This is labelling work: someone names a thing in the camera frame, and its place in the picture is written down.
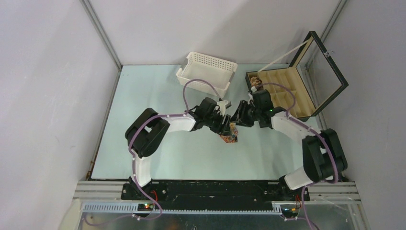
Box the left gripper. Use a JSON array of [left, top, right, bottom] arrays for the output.
[[204, 109, 232, 137]]

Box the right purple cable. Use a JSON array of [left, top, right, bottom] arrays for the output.
[[255, 83, 340, 230]]

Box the rolled tie far compartment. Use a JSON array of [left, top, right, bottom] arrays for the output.
[[249, 76, 263, 88]]

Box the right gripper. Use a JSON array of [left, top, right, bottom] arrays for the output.
[[230, 100, 262, 127]]

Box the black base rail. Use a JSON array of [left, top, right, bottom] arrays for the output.
[[121, 179, 310, 211]]

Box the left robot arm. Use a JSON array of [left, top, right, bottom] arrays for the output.
[[125, 97, 236, 200]]

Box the black compartment tie box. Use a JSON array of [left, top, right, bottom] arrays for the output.
[[245, 31, 349, 121]]

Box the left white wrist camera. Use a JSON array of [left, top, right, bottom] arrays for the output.
[[217, 100, 231, 116]]

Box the colourful patterned tie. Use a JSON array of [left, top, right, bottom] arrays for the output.
[[220, 123, 238, 143]]

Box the purple cable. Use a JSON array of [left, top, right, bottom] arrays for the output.
[[255, 83, 340, 230], [83, 79, 223, 227]]

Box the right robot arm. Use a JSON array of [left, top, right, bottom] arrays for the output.
[[231, 90, 348, 200]]

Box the white perforated plastic basket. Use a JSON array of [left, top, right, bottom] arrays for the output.
[[176, 51, 238, 98]]

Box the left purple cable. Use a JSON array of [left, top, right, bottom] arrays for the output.
[[83, 79, 223, 227]]

